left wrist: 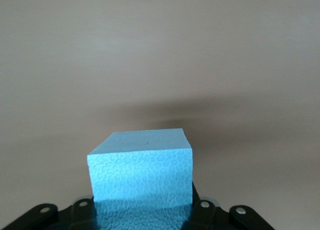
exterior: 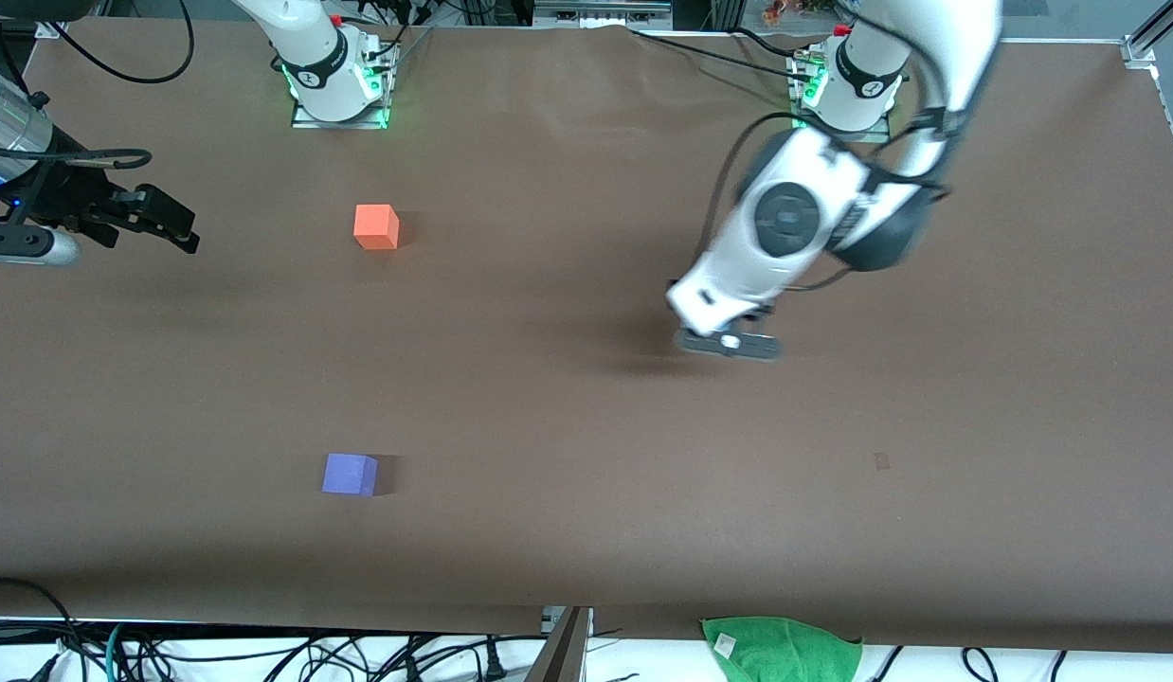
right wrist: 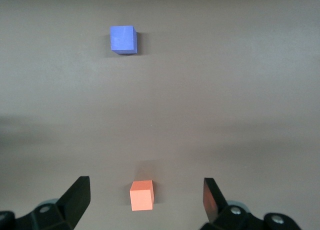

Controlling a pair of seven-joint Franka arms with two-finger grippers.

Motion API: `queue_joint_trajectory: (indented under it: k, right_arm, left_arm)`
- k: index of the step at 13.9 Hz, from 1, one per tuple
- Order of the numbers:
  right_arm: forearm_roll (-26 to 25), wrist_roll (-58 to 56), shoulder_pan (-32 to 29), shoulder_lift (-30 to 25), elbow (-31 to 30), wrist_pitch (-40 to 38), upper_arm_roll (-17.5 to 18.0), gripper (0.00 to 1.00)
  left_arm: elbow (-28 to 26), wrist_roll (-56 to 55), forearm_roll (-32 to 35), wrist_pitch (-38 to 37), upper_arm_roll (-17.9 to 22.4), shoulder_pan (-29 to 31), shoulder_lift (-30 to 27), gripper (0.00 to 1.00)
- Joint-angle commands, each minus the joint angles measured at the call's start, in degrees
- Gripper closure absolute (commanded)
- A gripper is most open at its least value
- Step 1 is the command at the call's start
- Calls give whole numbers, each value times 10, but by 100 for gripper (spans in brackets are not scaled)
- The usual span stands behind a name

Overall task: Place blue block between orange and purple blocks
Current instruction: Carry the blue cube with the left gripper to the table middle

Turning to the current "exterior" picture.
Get green microfibre cloth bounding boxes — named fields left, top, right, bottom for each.
left=700, top=616, right=864, bottom=682

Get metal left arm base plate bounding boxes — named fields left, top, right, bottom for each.
left=790, top=47, right=893, bottom=144

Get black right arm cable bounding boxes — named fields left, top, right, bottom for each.
left=0, top=0, right=196, bottom=171

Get teal cable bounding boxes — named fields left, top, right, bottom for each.
left=101, top=622, right=128, bottom=682

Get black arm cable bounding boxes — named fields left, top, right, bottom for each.
left=0, top=0, right=196, bottom=171
left=700, top=14, right=959, bottom=293

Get brown table cover sheet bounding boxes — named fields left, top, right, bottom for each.
left=0, top=19, right=1173, bottom=655

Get orange foam block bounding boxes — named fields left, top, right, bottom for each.
left=353, top=205, right=400, bottom=251

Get purple foam block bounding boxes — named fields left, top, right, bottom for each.
left=322, top=453, right=379, bottom=496

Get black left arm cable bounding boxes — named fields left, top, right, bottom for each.
left=700, top=14, right=959, bottom=293

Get black cable across table cover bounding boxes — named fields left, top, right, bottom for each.
left=629, top=27, right=815, bottom=86

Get black looped floor cable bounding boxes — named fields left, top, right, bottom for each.
left=0, top=577, right=83, bottom=682

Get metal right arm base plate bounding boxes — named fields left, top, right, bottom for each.
left=291, top=38, right=391, bottom=130

